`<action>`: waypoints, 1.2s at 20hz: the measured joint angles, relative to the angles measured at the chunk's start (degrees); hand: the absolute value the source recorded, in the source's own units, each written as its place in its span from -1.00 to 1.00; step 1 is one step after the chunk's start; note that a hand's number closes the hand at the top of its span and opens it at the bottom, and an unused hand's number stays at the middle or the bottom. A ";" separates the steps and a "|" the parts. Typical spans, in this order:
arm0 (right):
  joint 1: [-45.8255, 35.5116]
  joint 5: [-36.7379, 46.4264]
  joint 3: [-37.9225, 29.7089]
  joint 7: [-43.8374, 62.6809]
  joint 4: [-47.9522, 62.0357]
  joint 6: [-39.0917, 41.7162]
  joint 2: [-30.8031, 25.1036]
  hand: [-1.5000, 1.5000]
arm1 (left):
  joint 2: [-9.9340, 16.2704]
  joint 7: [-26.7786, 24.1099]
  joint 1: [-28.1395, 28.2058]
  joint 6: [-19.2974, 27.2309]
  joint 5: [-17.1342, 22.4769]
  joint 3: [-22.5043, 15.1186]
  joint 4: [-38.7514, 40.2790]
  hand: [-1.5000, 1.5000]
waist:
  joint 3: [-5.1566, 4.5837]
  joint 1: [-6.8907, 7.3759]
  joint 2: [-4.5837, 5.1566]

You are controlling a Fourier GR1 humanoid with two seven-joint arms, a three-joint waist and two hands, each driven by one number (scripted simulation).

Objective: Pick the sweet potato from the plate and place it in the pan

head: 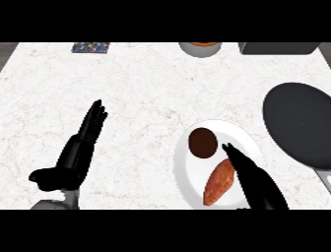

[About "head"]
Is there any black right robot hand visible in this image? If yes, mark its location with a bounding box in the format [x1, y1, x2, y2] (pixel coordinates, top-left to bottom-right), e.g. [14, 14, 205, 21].
[220, 142, 289, 211]

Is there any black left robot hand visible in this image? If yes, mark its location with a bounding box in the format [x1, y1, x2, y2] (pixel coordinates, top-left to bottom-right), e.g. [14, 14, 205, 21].
[27, 99, 110, 193]

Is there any orange sweet potato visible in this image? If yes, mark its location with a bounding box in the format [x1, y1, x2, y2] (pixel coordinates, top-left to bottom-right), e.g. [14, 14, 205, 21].
[202, 158, 236, 207]

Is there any white oval plate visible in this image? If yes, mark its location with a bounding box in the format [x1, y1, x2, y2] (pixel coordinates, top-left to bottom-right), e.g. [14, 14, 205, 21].
[172, 119, 269, 211]

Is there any black frying pan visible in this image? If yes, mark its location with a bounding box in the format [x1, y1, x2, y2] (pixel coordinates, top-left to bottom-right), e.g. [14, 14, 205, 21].
[261, 82, 331, 210]

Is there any dark brown round patty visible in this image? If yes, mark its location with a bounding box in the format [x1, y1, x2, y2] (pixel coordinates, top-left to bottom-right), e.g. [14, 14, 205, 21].
[187, 127, 218, 159]

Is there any colourful patterned blue box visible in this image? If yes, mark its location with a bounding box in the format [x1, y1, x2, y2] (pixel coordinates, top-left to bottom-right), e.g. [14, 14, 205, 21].
[70, 41, 112, 54]

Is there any grey pot with orange contents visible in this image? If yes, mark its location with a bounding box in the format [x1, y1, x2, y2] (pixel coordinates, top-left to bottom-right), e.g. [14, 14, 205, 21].
[178, 41, 221, 59]

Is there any dark grey appliance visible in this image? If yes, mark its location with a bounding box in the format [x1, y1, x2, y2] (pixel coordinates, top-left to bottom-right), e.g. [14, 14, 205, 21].
[236, 41, 322, 56]

